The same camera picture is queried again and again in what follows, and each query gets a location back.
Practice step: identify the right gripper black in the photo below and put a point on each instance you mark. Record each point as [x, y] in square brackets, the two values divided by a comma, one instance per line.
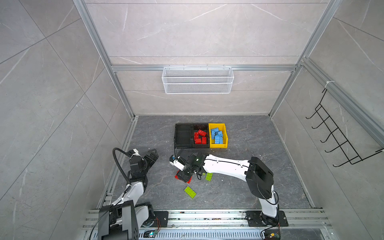
[182, 177]

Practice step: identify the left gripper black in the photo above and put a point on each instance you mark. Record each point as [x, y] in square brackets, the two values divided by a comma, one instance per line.
[154, 157]

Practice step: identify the red lego brick small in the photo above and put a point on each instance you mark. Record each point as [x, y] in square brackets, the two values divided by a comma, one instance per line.
[197, 139]

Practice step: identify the red arch lego piece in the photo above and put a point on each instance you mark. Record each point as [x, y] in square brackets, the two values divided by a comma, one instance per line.
[184, 176]

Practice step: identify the green lego brick front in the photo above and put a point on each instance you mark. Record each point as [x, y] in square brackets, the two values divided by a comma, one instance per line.
[191, 193]

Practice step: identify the green lego brick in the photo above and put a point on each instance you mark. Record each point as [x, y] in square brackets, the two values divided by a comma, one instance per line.
[191, 193]
[209, 176]

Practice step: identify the blue lego brick front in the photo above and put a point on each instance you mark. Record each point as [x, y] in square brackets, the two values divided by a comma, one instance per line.
[217, 139]

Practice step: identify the blue lego brick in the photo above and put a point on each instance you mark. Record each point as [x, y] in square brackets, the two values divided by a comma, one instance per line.
[220, 133]
[217, 139]
[215, 131]

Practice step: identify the blue lego brick top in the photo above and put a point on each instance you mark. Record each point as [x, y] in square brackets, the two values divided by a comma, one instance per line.
[215, 131]

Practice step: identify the red lego brick large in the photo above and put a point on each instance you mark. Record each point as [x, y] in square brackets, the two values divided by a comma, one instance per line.
[202, 133]

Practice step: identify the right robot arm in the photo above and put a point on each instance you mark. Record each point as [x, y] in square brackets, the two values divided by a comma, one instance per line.
[259, 178]

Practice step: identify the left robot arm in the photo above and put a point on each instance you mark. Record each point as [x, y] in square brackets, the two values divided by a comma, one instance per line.
[122, 219]

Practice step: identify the green lego brick lower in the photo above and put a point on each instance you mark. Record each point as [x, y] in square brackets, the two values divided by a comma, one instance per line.
[209, 176]

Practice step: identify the black divided tray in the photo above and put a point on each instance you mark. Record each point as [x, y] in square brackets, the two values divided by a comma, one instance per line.
[184, 135]

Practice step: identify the yellow plastic bin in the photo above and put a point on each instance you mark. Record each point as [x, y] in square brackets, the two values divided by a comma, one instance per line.
[222, 127]

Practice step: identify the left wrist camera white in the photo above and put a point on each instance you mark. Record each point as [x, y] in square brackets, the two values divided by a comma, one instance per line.
[133, 152]

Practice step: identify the aluminium rail front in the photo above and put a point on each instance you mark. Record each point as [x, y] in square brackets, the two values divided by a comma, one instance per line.
[236, 224]

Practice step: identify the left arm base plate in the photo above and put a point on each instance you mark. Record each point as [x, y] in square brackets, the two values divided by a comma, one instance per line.
[157, 219]

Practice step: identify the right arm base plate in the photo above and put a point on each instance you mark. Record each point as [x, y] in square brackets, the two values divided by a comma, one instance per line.
[258, 219]

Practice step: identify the white wire mesh basket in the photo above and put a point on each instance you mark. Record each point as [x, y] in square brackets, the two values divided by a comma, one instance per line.
[197, 80]

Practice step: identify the black wire hook rack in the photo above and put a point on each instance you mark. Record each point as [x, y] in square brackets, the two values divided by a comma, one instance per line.
[341, 140]

